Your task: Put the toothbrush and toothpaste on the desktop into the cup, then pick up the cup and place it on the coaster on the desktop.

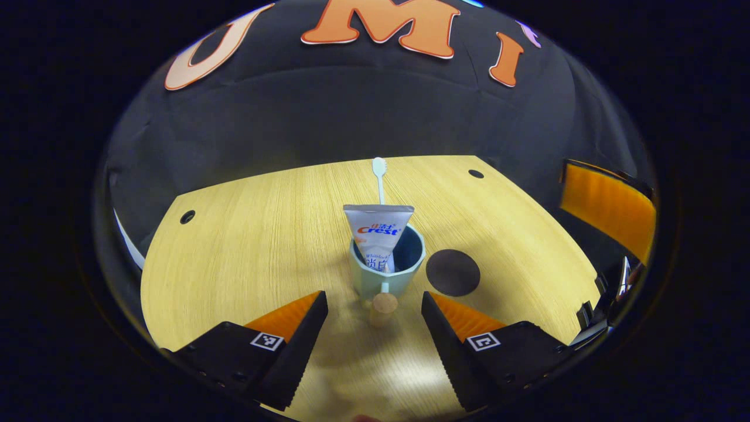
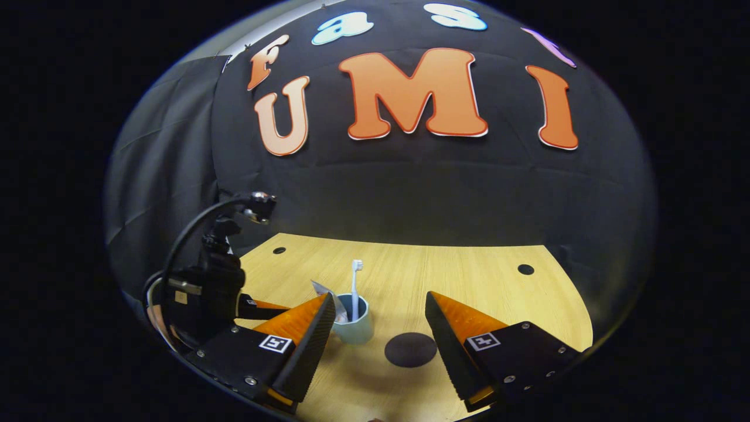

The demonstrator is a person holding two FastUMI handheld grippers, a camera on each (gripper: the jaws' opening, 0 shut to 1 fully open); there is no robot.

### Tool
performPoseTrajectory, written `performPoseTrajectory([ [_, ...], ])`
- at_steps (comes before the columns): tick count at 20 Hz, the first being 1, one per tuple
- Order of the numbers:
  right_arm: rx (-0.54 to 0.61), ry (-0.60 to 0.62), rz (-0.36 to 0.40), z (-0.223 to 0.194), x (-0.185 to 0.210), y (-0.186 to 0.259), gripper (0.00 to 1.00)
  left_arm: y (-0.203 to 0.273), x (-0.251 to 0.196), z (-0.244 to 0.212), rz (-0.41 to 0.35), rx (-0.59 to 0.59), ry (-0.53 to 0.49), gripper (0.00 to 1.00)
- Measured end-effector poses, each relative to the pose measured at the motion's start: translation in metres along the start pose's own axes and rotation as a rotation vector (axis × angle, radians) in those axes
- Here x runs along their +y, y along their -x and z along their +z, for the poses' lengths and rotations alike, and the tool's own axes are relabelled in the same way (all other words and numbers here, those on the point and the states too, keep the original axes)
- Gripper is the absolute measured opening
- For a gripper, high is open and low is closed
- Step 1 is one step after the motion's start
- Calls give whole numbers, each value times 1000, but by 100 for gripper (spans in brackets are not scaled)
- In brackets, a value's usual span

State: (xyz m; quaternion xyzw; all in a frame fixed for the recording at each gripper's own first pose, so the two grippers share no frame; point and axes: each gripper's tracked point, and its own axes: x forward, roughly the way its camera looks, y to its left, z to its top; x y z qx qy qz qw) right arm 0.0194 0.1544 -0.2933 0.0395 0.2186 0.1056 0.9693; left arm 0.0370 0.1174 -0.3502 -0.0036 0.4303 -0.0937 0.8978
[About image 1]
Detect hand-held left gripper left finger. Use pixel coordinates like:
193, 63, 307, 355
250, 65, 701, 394
159, 290, 329, 412

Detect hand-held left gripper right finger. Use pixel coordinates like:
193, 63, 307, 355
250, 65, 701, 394
421, 291, 579, 413

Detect dark round coaster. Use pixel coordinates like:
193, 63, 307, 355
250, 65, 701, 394
425, 249, 481, 297

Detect blue cup with wooden handle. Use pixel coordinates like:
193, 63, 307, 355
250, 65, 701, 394
349, 223, 427, 328

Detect white toothpaste tube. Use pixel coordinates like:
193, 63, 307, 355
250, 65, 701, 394
343, 204, 415, 274

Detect light blue toothbrush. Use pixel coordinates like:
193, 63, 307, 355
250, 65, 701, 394
372, 157, 388, 206

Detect wooden desktop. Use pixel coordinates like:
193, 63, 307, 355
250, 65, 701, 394
141, 155, 601, 422

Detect black backdrop cloth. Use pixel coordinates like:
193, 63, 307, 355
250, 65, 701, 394
100, 0, 651, 282

